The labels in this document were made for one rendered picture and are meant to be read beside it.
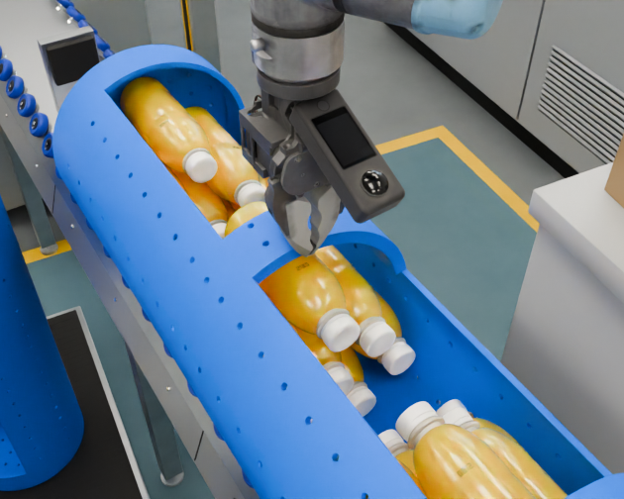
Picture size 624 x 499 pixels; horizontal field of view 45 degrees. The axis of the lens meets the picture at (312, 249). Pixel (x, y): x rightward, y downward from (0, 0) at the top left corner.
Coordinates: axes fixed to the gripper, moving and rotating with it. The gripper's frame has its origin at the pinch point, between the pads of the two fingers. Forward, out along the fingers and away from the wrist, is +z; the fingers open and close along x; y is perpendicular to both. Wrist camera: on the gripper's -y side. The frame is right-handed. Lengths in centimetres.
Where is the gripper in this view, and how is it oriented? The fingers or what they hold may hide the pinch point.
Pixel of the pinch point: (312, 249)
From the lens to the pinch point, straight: 76.5
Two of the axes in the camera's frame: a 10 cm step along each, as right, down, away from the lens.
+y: -5.3, -5.9, 6.1
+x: -8.5, 3.7, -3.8
